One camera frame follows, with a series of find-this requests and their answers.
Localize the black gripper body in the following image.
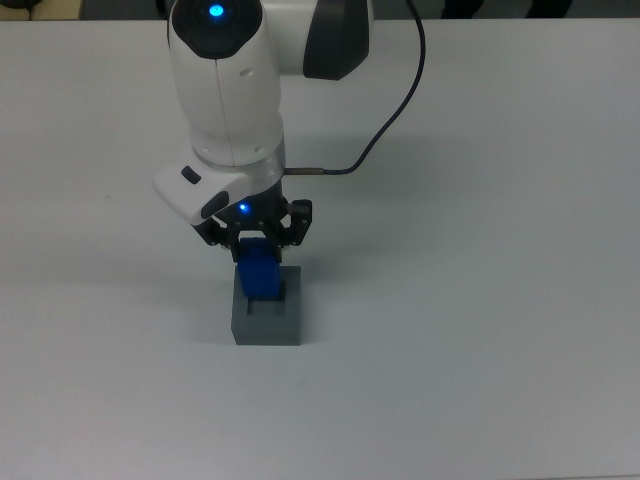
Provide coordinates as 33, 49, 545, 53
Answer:
214, 181, 292, 235

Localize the blue block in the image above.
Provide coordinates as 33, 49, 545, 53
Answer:
234, 236, 283, 304

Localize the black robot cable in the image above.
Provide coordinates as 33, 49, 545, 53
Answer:
283, 0, 428, 177

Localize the grey hollow cuboid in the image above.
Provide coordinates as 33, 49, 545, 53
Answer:
230, 264, 303, 348

